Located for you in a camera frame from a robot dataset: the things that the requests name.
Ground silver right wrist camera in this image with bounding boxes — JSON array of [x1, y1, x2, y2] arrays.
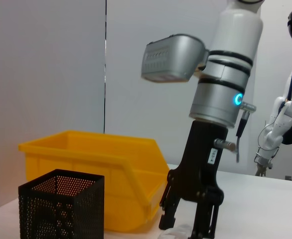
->
[[140, 34, 210, 83]]

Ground grey right gripper cable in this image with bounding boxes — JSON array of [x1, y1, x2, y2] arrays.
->
[[213, 101, 258, 164]]

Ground white humanoid robot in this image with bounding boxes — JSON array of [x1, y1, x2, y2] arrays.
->
[[254, 8, 292, 176]]

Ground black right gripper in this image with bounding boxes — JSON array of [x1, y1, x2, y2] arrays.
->
[[159, 120, 229, 239]]

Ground white garlic bulb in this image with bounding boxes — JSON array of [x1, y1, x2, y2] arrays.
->
[[160, 223, 194, 239]]

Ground black mesh pen holder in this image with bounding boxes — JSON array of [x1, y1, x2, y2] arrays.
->
[[18, 169, 105, 239]]

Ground yellow plastic bin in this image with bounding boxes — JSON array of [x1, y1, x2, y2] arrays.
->
[[18, 129, 171, 234]]

